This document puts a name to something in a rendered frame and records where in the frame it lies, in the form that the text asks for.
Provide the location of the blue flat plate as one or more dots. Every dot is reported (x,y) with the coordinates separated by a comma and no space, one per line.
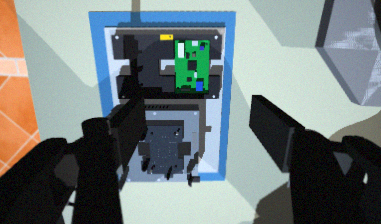
(100,20)

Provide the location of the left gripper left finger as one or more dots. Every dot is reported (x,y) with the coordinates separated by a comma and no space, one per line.
(104,150)

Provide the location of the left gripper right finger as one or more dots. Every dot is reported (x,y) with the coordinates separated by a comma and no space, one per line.
(320,192)

